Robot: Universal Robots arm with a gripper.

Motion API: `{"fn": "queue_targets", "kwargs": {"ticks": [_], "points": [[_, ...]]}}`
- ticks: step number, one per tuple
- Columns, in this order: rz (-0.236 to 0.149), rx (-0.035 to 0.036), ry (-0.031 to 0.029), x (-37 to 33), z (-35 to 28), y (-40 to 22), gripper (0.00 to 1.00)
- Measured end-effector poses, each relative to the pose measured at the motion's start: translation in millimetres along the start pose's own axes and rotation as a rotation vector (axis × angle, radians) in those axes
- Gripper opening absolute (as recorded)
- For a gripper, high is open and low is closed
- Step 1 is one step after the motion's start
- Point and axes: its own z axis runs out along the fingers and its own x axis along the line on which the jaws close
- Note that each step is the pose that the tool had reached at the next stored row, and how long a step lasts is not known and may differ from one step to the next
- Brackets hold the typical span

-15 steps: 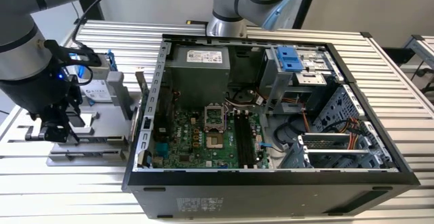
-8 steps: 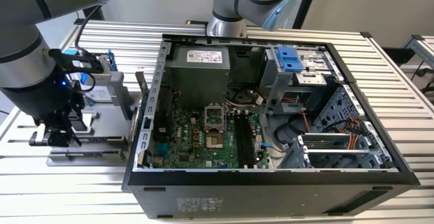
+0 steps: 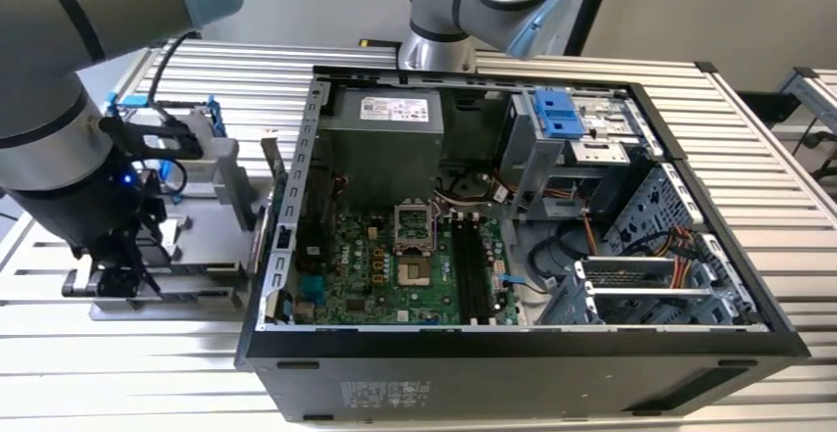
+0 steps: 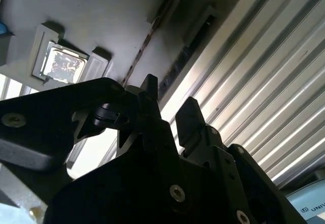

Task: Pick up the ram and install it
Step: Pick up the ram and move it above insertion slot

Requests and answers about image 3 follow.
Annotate green motherboard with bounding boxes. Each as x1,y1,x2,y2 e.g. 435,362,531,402
289,201,524,326

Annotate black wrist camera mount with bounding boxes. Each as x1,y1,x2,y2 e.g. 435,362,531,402
100,114,199,163

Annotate metal socket cover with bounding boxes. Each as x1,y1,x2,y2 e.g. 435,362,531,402
391,200,438,257

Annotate grey power supply unit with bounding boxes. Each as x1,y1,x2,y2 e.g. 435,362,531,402
319,86,446,208

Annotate blue disk carrier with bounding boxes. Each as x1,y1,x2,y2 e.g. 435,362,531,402
103,92,227,207

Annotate slatted metal side table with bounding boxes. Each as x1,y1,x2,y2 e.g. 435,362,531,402
770,67,837,134

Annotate CPU socket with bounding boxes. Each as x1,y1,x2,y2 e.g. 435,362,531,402
396,250,438,290

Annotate grey parts rack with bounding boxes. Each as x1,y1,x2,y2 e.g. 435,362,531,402
88,137,276,323

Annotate black yellow cable tag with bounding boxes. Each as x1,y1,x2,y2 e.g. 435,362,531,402
356,38,402,54

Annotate black open PC case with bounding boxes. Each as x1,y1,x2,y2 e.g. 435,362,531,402
233,64,811,423

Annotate thin orange wire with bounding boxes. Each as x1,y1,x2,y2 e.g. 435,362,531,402
579,209,600,258

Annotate black hanging cable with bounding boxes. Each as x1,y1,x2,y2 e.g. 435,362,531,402
794,125,837,181

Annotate black RAM slot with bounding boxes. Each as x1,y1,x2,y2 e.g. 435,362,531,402
452,214,479,325
468,214,495,325

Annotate black frame post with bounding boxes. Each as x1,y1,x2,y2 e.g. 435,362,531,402
564,0,626,56

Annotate green graphics card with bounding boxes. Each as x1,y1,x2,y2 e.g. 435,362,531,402
251,132,289,276

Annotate blue plastic drive latch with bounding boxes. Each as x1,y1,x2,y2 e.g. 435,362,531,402
532,88,580,140

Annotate thin wire locking lever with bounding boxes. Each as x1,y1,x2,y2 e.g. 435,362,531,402
427,195,440,257

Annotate orange yellow power wires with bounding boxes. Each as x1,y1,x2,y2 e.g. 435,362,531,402
666,227,695,290

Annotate metal disk bay cage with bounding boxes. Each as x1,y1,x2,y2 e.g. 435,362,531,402
542,255,759,326

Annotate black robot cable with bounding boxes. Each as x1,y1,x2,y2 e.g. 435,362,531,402
147,29,201,127

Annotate black cooler fan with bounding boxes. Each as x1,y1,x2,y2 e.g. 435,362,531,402
435,169,504,206

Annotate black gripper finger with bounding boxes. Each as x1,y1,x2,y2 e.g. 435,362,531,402
129,196,165,301
89,250,143,301

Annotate black expansion slot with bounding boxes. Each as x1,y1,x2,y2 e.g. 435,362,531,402
296,206,330,276

